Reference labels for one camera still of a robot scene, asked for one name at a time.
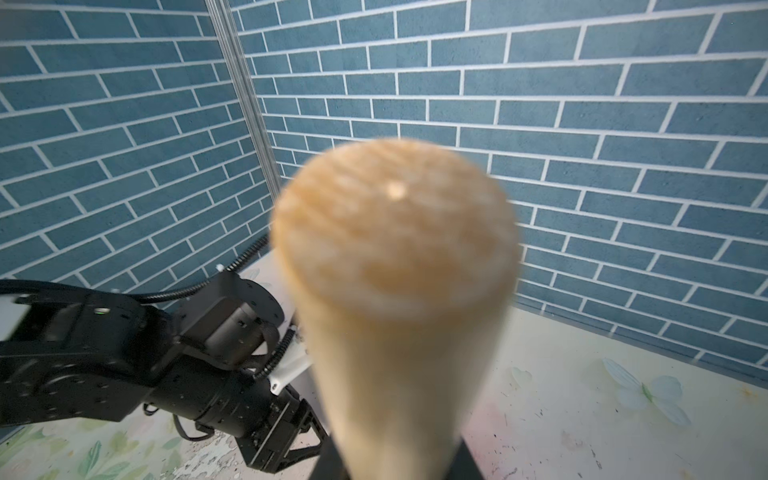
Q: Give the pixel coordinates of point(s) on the aluminium left corner post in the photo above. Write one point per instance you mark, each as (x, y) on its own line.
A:
(225, 29)

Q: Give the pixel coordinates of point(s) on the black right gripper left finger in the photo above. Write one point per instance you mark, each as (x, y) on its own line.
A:
(329, 465)

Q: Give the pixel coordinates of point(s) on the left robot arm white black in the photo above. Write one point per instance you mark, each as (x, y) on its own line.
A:
(203, 353)

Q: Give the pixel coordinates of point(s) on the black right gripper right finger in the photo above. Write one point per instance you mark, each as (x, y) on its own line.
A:
(467, 466)

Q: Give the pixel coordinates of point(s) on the steel claw hammer wooden handle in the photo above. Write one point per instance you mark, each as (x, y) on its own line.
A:
(401, 257)

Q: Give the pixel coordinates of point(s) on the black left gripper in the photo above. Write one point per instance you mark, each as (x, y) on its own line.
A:
(268, 447)

